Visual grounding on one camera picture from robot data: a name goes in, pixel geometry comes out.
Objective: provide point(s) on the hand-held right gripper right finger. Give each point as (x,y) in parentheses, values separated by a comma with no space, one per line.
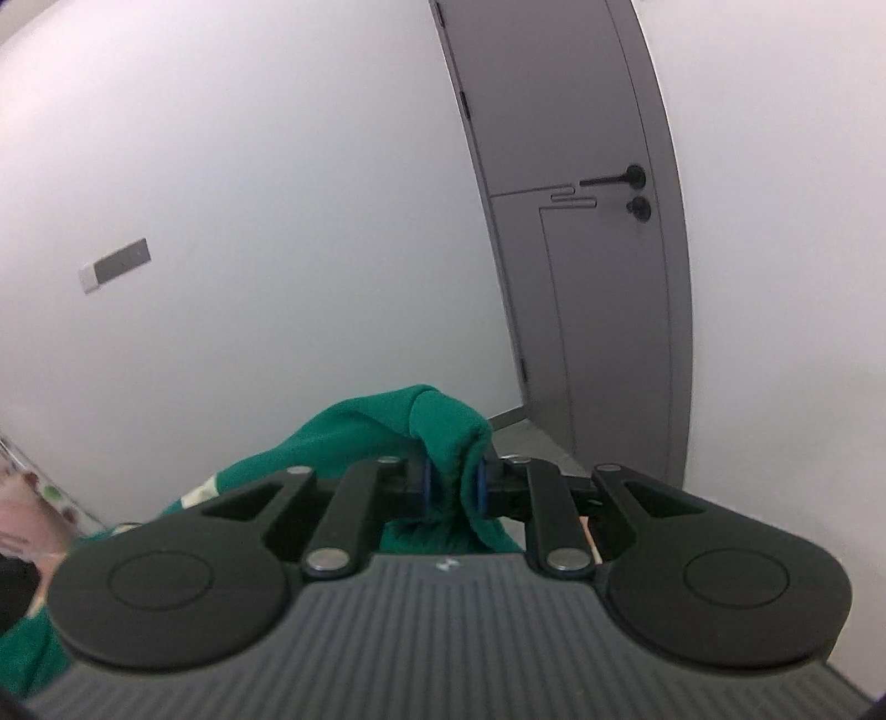
(482,488)

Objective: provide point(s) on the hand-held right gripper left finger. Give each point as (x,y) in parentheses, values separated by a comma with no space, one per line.
(423,484)

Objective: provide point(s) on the green printed sweatshirt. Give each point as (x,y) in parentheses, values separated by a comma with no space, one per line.
(360,429)

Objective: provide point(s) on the black door lock knob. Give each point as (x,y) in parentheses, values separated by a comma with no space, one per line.
(638,208)

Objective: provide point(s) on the printed plastic bag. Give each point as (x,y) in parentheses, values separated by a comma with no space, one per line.
(34,498)

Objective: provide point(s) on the grey door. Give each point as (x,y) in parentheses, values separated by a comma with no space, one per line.
(554,104)

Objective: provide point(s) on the grey white wall switch panel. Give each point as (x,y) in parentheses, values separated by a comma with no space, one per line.
(116,265)

